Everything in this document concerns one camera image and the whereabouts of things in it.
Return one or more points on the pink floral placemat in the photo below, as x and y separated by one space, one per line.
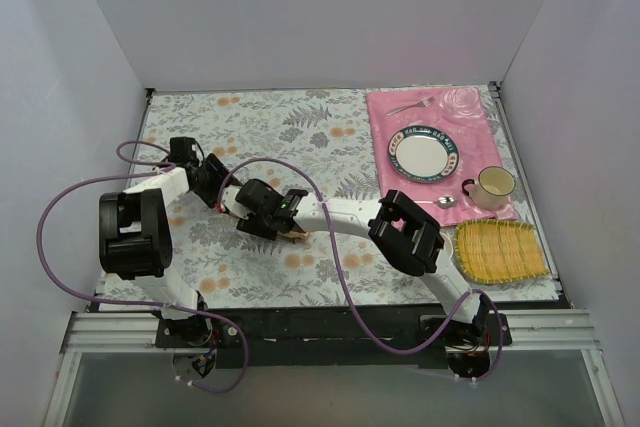
460 113

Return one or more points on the yellow woven bamboo basket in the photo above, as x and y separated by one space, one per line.
492 251

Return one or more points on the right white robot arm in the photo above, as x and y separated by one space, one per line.
408 238

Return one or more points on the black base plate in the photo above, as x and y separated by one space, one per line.
327 336

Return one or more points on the cream enamel mug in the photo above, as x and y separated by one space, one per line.
491 189

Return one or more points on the aluminium frame rail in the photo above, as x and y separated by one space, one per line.
314 367

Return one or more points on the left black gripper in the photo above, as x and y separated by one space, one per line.
216 179

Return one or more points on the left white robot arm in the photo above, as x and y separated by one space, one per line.
135 240

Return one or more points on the white plate green rim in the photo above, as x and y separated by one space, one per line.
423 154

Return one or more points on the silver spoon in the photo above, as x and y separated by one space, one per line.
443 202

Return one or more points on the yellow-green mug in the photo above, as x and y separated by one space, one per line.
447 251

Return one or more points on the floral patterned tablecloth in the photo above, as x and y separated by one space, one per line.
290 139

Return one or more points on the silver fork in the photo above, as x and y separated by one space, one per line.
421 104

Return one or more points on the orange satin napkin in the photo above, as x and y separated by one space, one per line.
295 236

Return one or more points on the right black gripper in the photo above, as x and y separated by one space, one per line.
255 223

